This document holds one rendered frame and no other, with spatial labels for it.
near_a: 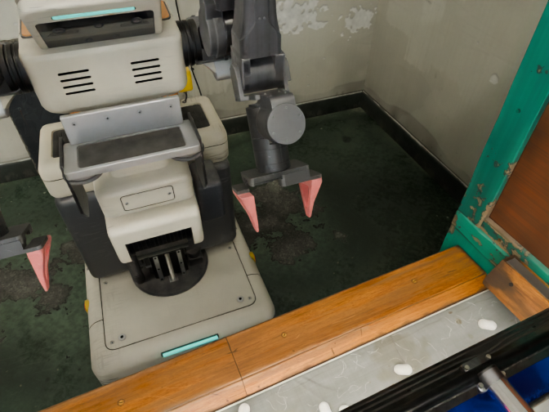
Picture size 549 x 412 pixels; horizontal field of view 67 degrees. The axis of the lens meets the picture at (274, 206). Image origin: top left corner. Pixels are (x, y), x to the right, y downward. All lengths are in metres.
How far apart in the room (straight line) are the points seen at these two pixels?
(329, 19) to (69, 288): 1.97
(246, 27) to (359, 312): 0.58
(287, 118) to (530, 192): 0.52
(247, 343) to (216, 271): 0.74
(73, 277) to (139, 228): 1.07
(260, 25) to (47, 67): 0.39
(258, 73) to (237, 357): 0.51
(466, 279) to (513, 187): 0.22
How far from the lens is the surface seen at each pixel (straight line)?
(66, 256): 2.17
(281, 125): 0.58
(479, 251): 1.04
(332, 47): 2.71
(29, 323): 2.01
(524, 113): 0.87
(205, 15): 0.73
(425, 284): 0.97
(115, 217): 1.05
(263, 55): 0.63
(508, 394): 0.47
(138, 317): 1.50
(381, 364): 0.87
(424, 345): 0.91
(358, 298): 0.91
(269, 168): 0.66
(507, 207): 0.96
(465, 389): 0.47
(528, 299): 0.93
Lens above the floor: 1.51
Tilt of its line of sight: 44 degrees down
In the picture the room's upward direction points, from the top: straight up
